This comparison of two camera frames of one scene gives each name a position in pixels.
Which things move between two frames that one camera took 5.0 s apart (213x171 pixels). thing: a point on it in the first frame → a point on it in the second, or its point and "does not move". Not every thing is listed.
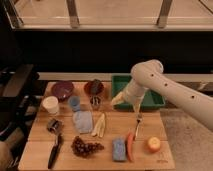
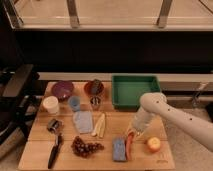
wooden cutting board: x=77 y=126 does not move
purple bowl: x=63 y=89 does not move
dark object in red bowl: x=96 y=86 does not move
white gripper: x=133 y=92 → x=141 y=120
